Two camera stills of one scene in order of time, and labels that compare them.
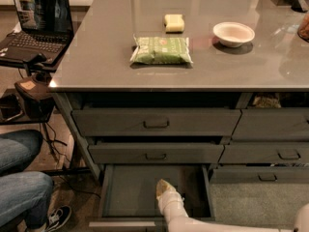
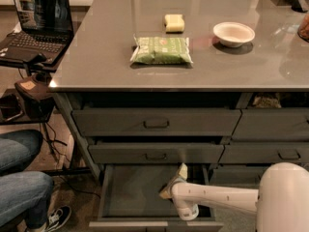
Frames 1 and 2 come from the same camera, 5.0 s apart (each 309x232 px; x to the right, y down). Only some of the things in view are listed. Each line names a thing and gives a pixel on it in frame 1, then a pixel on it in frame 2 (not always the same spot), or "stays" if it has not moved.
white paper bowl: [233, 34] stays
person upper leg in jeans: [18, 149] stays
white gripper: [169, 199] to [179, 189]
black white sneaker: [58, 217] stays
